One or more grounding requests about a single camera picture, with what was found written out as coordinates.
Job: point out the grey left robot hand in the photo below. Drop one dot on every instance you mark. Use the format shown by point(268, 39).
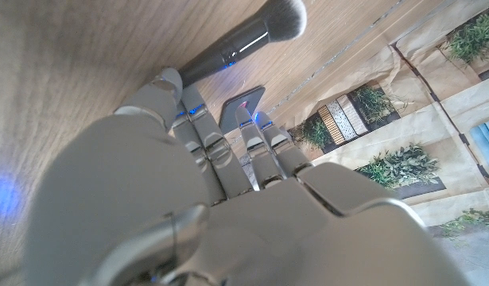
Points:
point(129, 198)

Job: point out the black makeup brush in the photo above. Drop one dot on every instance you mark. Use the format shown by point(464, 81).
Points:
point(236, 43)

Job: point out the black card holder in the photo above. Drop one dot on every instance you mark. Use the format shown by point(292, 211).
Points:
point(248, 97)

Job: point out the printed fabric backdrop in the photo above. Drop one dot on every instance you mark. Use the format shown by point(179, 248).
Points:
point(427, 119)

